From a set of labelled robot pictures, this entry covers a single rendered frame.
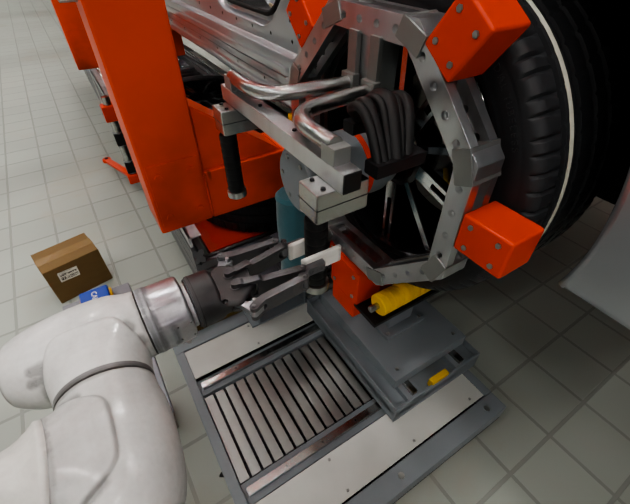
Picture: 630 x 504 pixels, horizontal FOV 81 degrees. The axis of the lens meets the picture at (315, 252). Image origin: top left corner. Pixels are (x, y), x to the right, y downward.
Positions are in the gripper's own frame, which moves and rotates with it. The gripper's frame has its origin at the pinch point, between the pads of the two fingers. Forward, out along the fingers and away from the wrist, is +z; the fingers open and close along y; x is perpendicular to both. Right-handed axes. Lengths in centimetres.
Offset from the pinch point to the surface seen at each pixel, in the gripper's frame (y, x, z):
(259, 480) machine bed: 0, -75, -18
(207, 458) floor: -16, -83, -28
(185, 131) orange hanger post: -60, -2, -2
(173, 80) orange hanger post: -60, 11, -2
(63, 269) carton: -110, -67, -53
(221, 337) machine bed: -50, -75, -9
